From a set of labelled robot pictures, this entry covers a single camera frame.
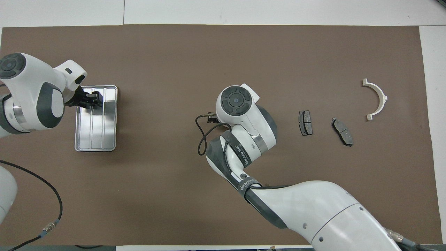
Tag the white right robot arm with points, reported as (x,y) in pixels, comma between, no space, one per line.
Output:
(313,209)

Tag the brown table mat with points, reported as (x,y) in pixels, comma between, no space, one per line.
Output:
(174,52)

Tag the white semicircular plastic bracket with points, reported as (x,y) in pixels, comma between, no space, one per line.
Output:
(382,101)

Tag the dark grey rectangular brake pad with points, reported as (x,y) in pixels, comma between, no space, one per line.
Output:
(306,123)

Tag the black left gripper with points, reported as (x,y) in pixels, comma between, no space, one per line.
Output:
(79,98)

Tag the dark grey curved brake pad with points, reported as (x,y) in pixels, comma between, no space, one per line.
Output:
(343,132)

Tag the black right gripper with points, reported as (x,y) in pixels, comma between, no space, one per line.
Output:
(212,118)

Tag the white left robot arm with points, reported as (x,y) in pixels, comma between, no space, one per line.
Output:
(31,83)

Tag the silver metal tray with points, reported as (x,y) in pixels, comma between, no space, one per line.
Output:
(104,132)

